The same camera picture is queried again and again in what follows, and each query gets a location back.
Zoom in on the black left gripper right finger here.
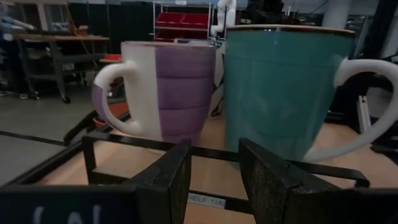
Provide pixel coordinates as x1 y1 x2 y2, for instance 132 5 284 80
238 138 305 224

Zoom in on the red round stool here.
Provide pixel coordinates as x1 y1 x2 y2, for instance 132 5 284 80
99 52 123 65

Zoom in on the purple and white mug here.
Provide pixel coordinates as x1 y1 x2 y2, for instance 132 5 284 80
91 40 218 146

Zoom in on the black metal rig frame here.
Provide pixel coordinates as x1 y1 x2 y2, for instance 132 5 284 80
0 55 398 187

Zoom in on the white pillar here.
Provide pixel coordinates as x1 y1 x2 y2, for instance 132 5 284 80
321 0 352 30

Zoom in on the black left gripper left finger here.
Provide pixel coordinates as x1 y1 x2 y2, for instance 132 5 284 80
123 139 193 224

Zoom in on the wooden workbench on casters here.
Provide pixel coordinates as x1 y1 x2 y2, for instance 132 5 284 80
12 32 110 105

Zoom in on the rack with red bins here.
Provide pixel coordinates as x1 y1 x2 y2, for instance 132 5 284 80
151 1 213 43

